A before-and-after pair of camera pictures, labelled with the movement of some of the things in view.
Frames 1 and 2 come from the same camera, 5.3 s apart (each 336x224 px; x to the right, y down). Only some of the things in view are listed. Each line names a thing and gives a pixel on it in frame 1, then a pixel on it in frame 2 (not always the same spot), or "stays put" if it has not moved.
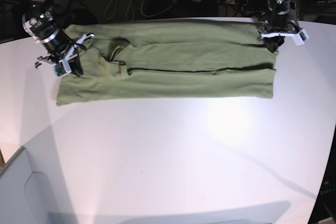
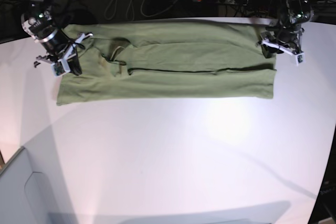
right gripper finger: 272,43 to 268,51
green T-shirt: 169,60 stays put
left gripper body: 61,46 stays put
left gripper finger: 75,65 stays put
